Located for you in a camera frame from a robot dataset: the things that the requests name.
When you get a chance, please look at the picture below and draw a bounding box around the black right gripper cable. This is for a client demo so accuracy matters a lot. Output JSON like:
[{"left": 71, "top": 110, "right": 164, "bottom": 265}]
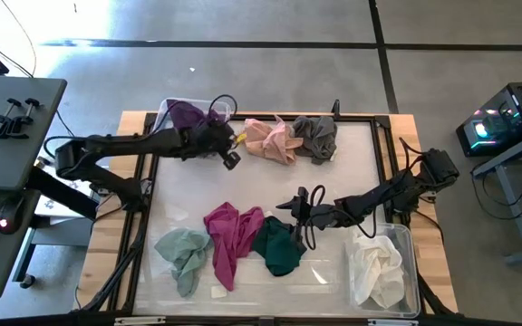
[{"left": 304, "top": 184, "right": 328, "bottom": 251}]

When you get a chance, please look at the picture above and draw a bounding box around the purple microfiber towel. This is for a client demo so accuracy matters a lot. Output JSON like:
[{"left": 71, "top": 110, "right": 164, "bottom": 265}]
[{"left": 166, "top": 100, "right": 226, "bottom": 132}]

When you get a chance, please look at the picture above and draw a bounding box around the black table frame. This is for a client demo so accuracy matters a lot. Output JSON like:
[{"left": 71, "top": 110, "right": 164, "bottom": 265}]
[{"left": 79, "top": 111, "right": 459, "bottom": 326}]

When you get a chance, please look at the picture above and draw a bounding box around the black computer mouse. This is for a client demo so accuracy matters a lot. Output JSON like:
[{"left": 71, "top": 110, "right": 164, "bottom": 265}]
[{"left": 0, "top": 197, "right": 25, "bottom": 235}]

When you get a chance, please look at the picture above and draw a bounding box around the grey blue side table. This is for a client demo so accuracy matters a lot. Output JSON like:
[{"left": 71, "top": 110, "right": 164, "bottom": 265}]
[{"left": 471, "top": 126, "right": 522, "bottom": 266}]

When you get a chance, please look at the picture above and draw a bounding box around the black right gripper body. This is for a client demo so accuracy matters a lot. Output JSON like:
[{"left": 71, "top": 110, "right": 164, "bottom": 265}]
[{"left": 290, "top": 198, "right": 337, "bottom": 230}]

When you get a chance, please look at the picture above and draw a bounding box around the sage green microfiber towel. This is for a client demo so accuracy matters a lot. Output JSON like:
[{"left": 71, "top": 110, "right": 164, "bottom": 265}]
[{"left": 154, "top": 227, "right": 215, "bottom": 299}]

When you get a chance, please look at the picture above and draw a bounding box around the black screw clamp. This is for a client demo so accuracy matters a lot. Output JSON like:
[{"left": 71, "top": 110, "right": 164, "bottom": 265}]
[
  {"left": 0, "top": 98, "right": 24, "bottom": 140},
  {"left": 9, "top": 97, "right": 44, "bottom": 137}
]

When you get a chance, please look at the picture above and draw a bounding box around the white microfiber towel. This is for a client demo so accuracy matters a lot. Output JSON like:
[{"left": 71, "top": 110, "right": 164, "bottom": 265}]
[{"left": 349, "top": 234, "right": 406, "bottom": 309}]

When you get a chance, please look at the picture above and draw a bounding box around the dark green microfiber towel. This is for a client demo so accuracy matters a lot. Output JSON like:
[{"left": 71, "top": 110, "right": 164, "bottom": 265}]
[{"left": 251, "top": 216, "right": 307, "bottom": 277}]

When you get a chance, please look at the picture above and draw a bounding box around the grey desk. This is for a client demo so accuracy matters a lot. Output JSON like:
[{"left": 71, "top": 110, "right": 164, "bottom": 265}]
[{"left": 0, "top": 74, "right": 68, "bottom": 302}]

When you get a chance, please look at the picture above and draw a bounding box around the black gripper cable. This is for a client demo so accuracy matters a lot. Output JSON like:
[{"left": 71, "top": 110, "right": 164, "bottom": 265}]
[
  {"left": 304, "top": 184, "right": 328, "bottom": 251},
  {"left": 206, "top": 93, "right": 239, "bottom": 124}
]

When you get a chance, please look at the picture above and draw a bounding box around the silver metal bracket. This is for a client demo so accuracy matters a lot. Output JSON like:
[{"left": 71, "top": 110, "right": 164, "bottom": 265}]
[
  {"left": 368, "top": 319, "right": 419, "bottom": 326},
  {"left": 114, "top": 315, "right": 167, "bottom": 326}
]

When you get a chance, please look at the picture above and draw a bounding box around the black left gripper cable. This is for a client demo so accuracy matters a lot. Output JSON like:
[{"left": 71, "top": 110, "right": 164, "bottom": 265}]
[{"left": 206, "top": 93, "right": 239, "bottom": 124}]

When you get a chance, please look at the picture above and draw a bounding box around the black floor cable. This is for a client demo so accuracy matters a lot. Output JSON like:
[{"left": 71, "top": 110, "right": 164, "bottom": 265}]
[{"left": 471, "top": 153, "right": 522, "bottom": 223}]

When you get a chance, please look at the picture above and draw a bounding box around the clear plastic bin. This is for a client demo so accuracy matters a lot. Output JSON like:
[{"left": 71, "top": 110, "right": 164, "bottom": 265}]
[
  {"left": 154, "top": 97, "right": 237, "bottom": 159},
  {"left": 343, "top": 222, "right": 421, "bottom": 319}
]

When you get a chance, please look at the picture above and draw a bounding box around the grey microfiber towel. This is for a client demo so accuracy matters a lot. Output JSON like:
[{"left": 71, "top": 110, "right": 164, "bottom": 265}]
[{"left": 291, "top": 115, "right": 338, "bottom": 166}]

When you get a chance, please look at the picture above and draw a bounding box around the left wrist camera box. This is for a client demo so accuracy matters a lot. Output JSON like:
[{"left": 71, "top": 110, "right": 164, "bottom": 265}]
[{"left": 221, "top": 151, "right": 243, "bottom": 171}]

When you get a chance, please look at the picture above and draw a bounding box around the peach pink microfiber towel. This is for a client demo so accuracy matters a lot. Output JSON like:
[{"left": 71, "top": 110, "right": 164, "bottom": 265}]
[{"left": 243, "top": 115, "right": 305, "bottom": 166}]

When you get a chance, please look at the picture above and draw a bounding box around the magenta microfiber towel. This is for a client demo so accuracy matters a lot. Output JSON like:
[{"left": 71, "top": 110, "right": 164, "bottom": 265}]
[{"left": 203, "top": 201, "right": 266, "bottom": 292}]

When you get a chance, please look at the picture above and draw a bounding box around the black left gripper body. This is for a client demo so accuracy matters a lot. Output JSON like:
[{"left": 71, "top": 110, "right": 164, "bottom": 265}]
[{"left": 183, "top": 121, "right": 237, "bottom": 159}]

